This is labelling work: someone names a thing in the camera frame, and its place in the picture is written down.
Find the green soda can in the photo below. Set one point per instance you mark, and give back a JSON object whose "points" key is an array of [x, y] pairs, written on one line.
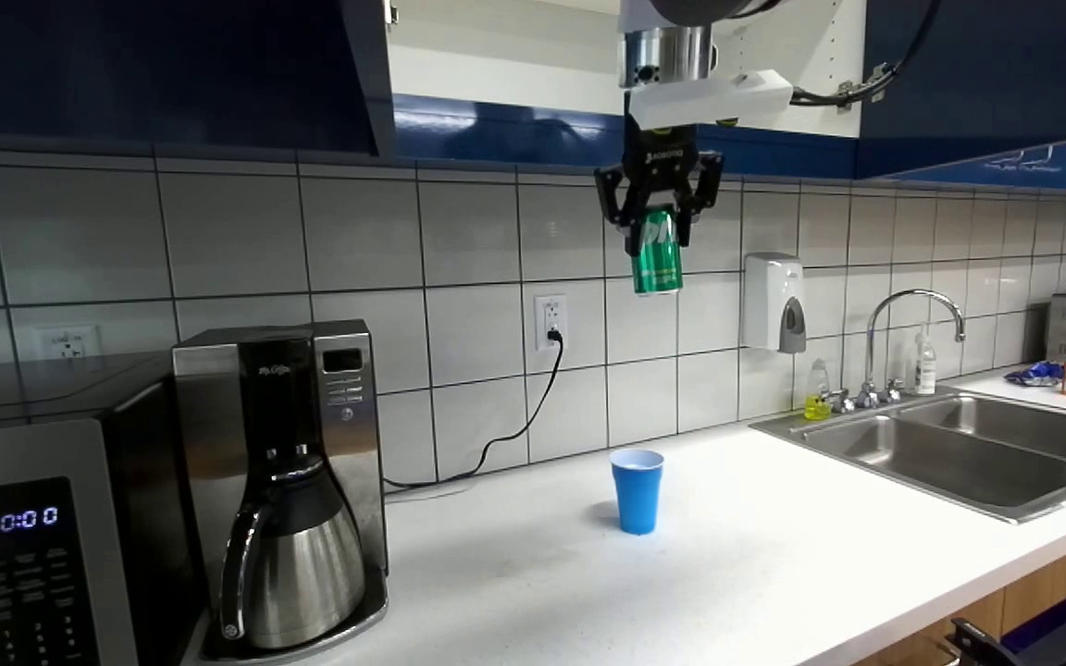
{"points": [[659, 259]]}

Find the small clear bottle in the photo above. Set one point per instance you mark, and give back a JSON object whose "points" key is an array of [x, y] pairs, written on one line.
{"points": [[928, 368]]}

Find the chrome sink faucet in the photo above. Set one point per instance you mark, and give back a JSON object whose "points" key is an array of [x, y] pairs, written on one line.
{"points": [[898, 302]]}

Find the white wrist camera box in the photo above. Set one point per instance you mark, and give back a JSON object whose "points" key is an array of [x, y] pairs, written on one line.
{"points": [[718, 101]]}

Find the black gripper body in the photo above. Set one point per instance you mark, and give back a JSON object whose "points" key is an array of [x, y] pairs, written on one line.
{"points": [[664, 161]]}

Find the black microwave oven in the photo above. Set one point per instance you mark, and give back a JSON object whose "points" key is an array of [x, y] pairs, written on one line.
{"points": [[26, 541]]}

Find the black frame piece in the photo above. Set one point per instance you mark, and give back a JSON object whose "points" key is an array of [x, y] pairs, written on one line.
{"points": [[988, 643]]}

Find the blue cabinet door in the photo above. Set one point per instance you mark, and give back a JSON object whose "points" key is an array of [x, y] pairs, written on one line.
{"points": [[1002, 76], [148, 66]]}

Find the wooden lower cabinet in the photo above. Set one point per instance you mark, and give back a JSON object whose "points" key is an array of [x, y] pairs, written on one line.
{"points": [[1051, 577]]}

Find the open white cabinet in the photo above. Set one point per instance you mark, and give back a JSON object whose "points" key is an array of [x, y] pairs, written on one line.
{"points": [[507, 57]]}

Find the steel coffee carafe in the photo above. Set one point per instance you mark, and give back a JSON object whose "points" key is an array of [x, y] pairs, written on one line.
{"points": [[299, 566]]}

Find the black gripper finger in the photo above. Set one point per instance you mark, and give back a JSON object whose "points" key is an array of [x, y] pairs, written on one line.
{"points": [[691, 213], [629, 225]]}

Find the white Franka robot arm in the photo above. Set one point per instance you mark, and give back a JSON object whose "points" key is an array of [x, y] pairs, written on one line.
{"points": [[681, 38]]}

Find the stainless steel sink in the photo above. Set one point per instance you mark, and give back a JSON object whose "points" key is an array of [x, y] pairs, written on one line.
{"points": [[951, 462]]}

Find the white wall soap dispenser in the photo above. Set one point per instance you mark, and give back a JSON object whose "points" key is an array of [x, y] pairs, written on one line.
{"points": [[776, 302]]}

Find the black steel coffee maker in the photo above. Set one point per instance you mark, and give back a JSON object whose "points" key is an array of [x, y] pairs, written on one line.
{"points": [[341, 407]]}

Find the yellow dish soap bottle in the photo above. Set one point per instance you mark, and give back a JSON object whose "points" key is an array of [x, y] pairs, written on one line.
{"points": [[816, 402]]}

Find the blue plastic cup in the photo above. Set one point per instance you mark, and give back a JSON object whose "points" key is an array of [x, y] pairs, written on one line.
{"points": [[639, 492]]}

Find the blue flat object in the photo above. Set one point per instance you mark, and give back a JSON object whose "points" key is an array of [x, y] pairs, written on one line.
{"points": [[1037, 373]]}

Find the white wall outlet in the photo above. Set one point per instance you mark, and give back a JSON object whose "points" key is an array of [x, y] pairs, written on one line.
{"points": [[73, 346], [549, 314]]}

